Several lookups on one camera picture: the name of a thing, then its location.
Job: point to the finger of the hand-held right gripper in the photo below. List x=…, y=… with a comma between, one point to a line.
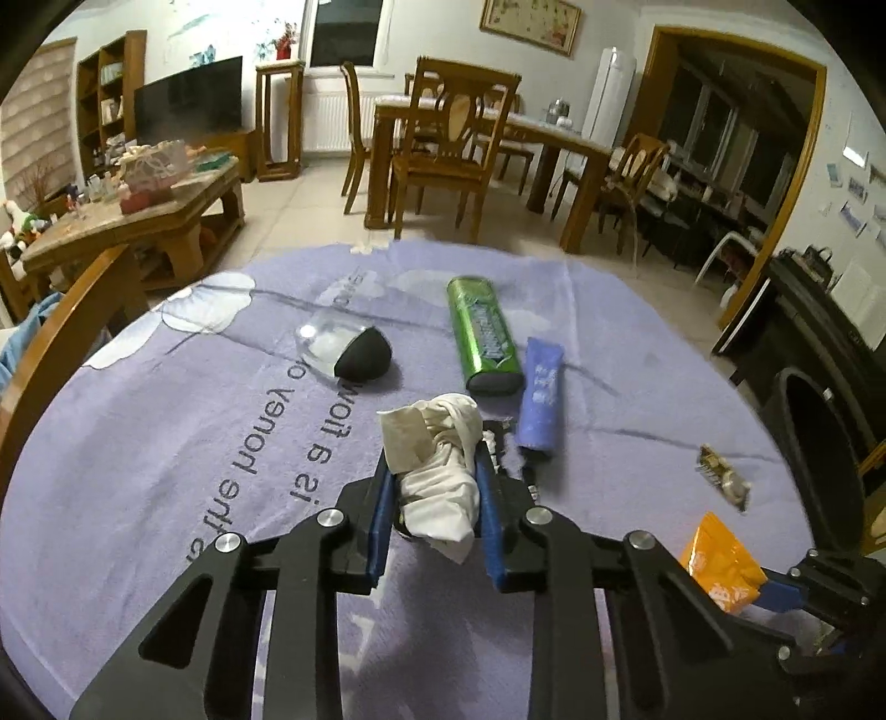
x=782, y=651
x=782, y=597

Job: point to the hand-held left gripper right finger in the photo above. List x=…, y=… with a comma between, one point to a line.
x=488, y=526

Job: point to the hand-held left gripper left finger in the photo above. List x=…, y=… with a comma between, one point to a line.
x=379, y=526

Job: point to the white tissue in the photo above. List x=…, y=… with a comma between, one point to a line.
x=436, y=484

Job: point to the orange foil wrapper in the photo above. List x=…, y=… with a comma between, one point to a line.
x=720, y=561

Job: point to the black clip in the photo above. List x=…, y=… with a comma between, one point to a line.
x=500, y=430

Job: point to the small crumpled foil wrapper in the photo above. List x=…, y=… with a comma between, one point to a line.
x=723, y=478

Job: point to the blue wrapper packet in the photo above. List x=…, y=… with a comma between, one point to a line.
x=540, y=394

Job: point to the clear plastic cup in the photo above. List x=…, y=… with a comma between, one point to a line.
x=325, y=343

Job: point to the green cylindrical tube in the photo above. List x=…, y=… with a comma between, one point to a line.
x=481, y=332

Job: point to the white plastic chair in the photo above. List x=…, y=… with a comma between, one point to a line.
x=734, y=239

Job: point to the wooden dining chair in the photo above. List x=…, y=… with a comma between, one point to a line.
x=353, y=104
x=429, y=166
x=647, y=156

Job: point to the wooden armchair white cushion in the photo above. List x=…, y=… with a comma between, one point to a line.
x=76, y=311

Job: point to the wooden coffee table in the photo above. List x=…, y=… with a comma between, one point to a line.
x=173, y=201

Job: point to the wooden dining table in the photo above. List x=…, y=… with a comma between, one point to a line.
x=554, y=135

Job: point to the wooden television stand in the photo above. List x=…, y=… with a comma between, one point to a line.
x=235, y=152

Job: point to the red tissue box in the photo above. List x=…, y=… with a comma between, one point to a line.
x=145, y=199

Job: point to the green tray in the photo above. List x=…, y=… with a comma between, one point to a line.
x=207, y=163

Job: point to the light blue cloth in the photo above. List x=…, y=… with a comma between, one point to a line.
x=14, y=353

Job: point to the metal pot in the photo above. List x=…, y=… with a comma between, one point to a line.
x=559, y=114

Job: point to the white decorative basket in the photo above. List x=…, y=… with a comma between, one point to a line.
x=152, y=163

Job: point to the white standing air conditioner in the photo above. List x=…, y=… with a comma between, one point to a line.
x=609, y=97

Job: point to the tall wooden plant stand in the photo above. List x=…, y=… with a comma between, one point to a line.
x=280, y=67

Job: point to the black flat television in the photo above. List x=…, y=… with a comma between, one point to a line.
x=187, y=97

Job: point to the plush toy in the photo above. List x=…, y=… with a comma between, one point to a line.
x=17, y=225

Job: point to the red vase with flowers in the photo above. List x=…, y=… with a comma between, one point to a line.
x=284, y=47

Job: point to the white framed window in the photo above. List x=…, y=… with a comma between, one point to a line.
x=346, y=31

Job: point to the large framed floral painting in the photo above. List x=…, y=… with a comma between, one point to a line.
x=533, y=21

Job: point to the wooden bookshelf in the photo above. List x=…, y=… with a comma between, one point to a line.
x=135, y=62

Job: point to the pink roman blind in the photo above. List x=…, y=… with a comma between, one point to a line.
x=34, y=118

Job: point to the white wall radiator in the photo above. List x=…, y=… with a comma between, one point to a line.
x=325, y=124

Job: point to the wooden door frame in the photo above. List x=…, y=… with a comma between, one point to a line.
x=817, y=138

